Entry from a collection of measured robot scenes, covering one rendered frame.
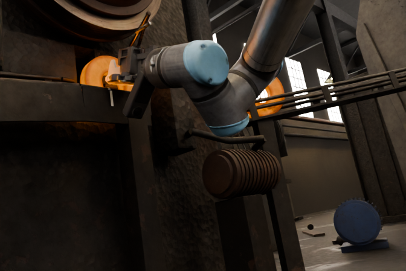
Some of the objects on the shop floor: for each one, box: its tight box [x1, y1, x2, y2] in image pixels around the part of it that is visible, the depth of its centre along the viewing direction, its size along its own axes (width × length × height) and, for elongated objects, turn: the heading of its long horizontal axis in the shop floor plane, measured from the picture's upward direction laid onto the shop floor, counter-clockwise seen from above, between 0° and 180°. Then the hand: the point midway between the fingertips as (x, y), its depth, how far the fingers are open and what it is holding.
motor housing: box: [202, 149, 282, 271], centre depth 99 cm, size 13×22×54 cm, turn 104°
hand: (110, 82), depth 99 cm, fingers closed
